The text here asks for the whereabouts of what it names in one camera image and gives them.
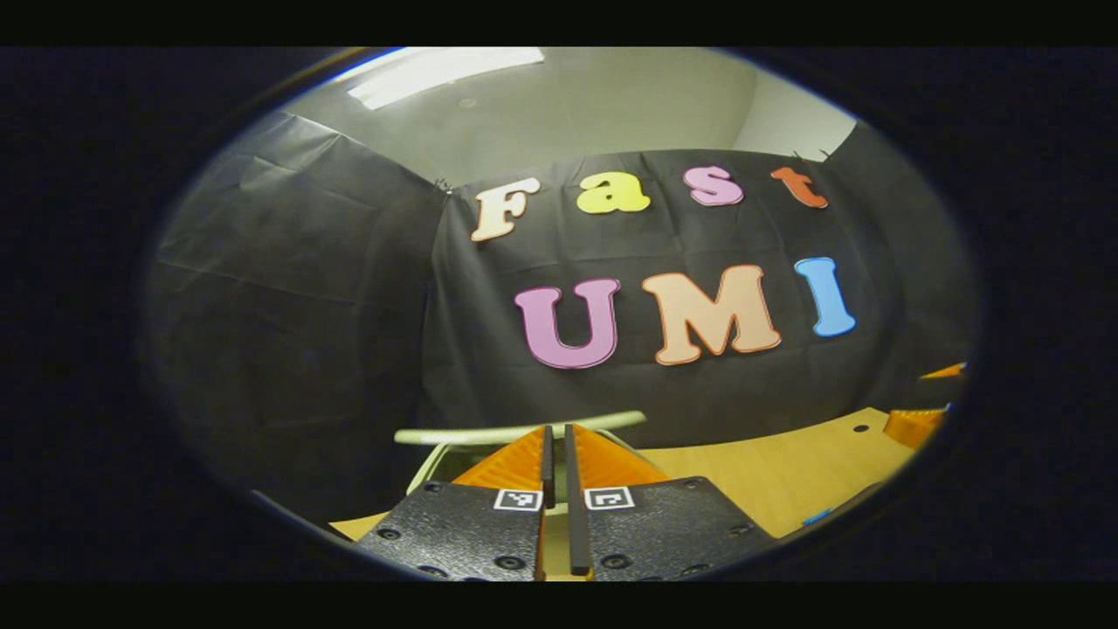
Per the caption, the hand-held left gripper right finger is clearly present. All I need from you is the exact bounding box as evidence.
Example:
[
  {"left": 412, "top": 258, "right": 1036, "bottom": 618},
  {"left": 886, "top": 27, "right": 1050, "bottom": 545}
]
[{"left": 563, "top": 423, "right": 780, "bottom": 582}]

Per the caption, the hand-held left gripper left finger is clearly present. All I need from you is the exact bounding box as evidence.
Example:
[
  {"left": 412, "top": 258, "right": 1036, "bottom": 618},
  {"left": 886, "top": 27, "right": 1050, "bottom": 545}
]
[{"left": 354, "top": 425, "right": 557, "bottom": 582}]

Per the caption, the pale green desktop garbage bin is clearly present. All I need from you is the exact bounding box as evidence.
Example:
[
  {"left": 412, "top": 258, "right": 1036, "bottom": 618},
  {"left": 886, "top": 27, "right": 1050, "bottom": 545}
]
[{"left": 393, "top": 409, "right": 649, "bottom": 579}]

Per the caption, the wooden desktop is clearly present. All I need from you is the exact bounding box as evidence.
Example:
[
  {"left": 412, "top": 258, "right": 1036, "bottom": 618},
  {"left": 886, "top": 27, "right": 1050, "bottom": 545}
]
[{"left": 328, "top": 406, "right": 920, "bottom": 544}]

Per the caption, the black backdrop cloth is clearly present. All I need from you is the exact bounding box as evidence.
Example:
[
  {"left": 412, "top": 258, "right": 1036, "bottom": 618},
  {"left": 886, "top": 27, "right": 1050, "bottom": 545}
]
[{"left": 144, "top": 109, "right": 979, "bottom": 527}]

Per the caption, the ceiling light panel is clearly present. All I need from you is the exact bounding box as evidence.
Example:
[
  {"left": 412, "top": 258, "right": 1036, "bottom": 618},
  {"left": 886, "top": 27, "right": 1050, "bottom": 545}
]
[{"left": 336, "top": 47, "right": 548, "bottom": 112}]

